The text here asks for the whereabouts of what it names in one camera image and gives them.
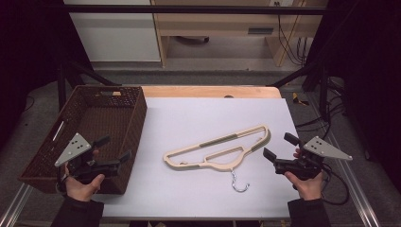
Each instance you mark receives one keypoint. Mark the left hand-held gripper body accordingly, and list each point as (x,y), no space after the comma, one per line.
(75,148)

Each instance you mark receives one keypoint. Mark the aluminium rail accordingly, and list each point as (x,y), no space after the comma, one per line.
(353,176)
(15,205)

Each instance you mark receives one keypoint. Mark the brown woven basket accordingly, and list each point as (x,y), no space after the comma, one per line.
(104,119)

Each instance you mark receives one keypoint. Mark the black curtain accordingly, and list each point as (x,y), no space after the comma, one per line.
(28,47)
(369,63)

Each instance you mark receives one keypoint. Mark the person's left hand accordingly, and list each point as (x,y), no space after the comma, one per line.
(80,190)

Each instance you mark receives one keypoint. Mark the black horizontal frame bar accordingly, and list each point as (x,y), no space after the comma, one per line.
(189,9)

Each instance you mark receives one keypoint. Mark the white table mat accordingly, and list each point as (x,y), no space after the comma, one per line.
(189,119)

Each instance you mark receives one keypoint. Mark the yellow and black tool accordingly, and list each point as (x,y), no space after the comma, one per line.
(297,99)

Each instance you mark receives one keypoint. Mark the person's right hand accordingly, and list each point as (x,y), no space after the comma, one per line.
(310,189)

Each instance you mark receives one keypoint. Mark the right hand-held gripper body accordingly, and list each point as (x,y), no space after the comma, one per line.
(324,148)

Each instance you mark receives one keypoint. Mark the black metal stand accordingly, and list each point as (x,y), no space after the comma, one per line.
(62,88)
(323,91)

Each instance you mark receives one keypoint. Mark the light wooden desk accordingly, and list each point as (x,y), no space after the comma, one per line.
(220,23)

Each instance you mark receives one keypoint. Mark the white cabinet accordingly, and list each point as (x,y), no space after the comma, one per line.
(116,38)

